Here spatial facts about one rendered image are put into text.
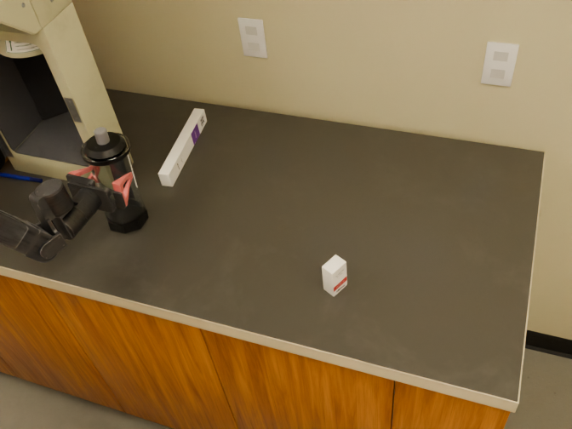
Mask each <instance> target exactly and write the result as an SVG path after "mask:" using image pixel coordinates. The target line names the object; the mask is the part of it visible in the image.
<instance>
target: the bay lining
mask: <svg viewBox="0 0 572 429"><path fill-rule="evenodd" d="M66 112H69V110H68V108H67V106H66V103H65V101H64V99H63V97H62V94H61V92H60V90H59V88H58V85H57V83H56V81H55V80H54V76H53V74H52V72H51V71H50V68H49V65H48V63H47V61H46V59H45V57H44V55H43V54H40V55H37V56H32V57H28V58H9V57H6V56H3V55H1V54H0V130H1V132H2V134H3V136H4V138H5V140H6V141H7V142H8V144H9V147H10V148H11V149H12V150H13V151H15V150H16V149H17V147H18V146H19V145H20V144H21V143H22V142H23V141H24V140H25V139H26V138H27V137H28V136H29V135H30V133H31V132H32V131H33V130H34V129H35V128H36V127H37V126H38V125H39V124H40V123H41V122H42V121H43V120H46V119H49V118H52V117H55V116H58V115H60V114H63V113H66Z"/></svg>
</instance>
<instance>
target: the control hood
mask: <svg viewBox="0 0 572 429"><path fill-rule="evenodd" d="M41 29H42V28H41V26H40V24H39V22H38V20H37V17H36V15H35V12H34V10H33V8H32V6H31V3H30V1H29V0H0V31H6V32H13V33H21V34H28V35H36V34H37V33H38V32H39V31H40V30H41Z"/></svg>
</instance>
